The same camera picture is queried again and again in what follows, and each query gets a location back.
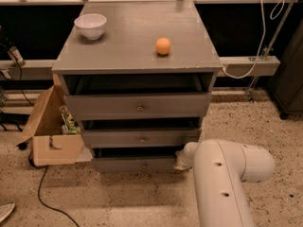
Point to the orange fruit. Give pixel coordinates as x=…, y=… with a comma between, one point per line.
x=163, y=46

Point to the grey bottom drawer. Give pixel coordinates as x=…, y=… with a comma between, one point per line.
x=132, y=164

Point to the dark grey cabinet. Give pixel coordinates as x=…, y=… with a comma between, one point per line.
x=286, y=85

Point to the grey middle drawer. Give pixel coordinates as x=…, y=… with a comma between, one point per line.
x=139, y=139

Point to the green packet in box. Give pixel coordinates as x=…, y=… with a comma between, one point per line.
x=69, y=126

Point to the grey top drawer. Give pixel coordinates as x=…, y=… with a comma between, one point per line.
x=138, y=106

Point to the white shoe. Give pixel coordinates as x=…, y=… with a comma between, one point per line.
x=5, y=210

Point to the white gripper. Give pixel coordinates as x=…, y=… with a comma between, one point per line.
x=189, y=152

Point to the white bowl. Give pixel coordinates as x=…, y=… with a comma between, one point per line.
x=91, y=26

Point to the cardboard box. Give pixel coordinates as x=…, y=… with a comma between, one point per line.
x=43, y=132

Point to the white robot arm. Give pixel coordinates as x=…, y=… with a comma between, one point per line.
x=220, y=168

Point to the grey drawer cabinet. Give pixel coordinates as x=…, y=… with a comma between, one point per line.
x=124, y=61

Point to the metal stand pole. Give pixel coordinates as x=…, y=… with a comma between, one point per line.
x=266, y=50

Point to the grey drawer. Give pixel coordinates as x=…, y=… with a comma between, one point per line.
x=139, y=139
x=132, y=164
x=138, y=106

